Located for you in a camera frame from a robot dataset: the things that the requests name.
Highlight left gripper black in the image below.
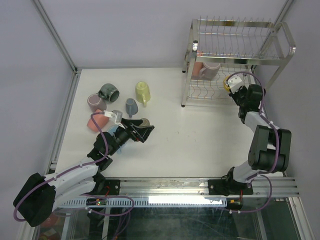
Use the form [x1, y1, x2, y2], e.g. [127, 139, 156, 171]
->
[108, 118, 154, 156]

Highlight yellow mug black handle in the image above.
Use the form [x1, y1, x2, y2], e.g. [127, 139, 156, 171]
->
[223, 76, 231, 93]

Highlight slate blue small mug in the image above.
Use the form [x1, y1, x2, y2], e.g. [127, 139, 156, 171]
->
[125, 98, 139, 118]

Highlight lilac ribbed mug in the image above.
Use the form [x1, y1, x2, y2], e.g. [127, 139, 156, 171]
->
[198, 62, 221, 81]

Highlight pink tall tumbler cup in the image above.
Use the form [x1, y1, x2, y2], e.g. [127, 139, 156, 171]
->
[192, 50, 203, 77]

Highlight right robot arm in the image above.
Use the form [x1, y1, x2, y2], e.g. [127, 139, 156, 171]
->
[222, 84, 292, 194]

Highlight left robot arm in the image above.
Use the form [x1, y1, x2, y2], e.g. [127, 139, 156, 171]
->
[13, 118, 155, 227]

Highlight steel dish rack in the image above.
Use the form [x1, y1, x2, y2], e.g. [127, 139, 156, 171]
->
[181, 18, 296, 108]

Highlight small taupe mug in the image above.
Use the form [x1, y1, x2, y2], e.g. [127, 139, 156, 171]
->
[139, 118, 151, 127]

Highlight light blue mug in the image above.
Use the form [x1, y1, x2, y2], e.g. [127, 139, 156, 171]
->
[105, 125, 127, 156]

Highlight pale yellow mug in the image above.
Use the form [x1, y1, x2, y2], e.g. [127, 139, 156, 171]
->
[135, 81, 151, 107]

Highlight pink tumbler cup left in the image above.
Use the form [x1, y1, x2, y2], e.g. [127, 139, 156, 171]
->
[87, 109, 109, 133]

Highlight dark green glazed mug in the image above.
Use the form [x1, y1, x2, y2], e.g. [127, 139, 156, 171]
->
[97, 83, 120, 104]

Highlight mauve upside-down mug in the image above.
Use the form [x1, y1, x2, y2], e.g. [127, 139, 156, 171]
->
[87, 93, 107, 113]

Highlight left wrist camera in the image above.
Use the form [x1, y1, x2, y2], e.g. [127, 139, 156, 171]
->
[104, 110, 123, 127]

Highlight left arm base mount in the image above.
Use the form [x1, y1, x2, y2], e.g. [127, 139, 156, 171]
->
[84, 173, 121, 196]

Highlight white slotted cable duct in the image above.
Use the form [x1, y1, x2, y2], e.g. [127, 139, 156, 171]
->
[60, 195, 227, 208]

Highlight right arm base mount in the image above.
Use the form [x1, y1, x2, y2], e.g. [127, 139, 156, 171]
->
[207, 175, 254, 197]

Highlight aluminium mounting rail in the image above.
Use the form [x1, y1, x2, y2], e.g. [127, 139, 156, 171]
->
[49, 176, 301, 201]

